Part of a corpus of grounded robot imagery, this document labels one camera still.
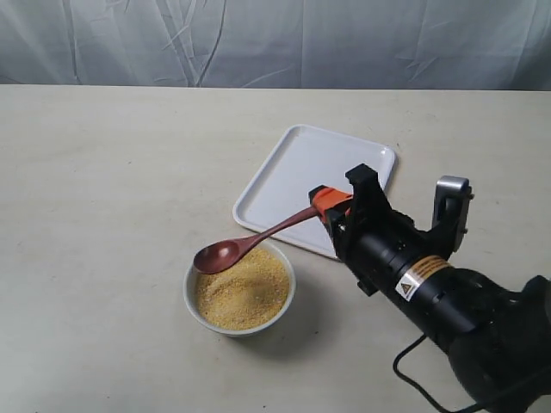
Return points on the yellow millet grains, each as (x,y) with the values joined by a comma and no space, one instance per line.
(245,296)

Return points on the white backdrop curtain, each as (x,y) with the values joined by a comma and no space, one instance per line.
(278,44)

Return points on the dark red wooden spoon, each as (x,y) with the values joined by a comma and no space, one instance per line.
(220,256)

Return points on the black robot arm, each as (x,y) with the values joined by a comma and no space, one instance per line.
(497,341)

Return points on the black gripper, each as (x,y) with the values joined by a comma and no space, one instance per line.
(368,236)

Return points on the white rectangular tray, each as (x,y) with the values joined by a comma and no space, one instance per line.
(304,158)

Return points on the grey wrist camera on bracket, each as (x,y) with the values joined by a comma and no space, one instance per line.
(449,219)

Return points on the white bowl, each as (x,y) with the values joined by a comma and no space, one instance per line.
(190,279)

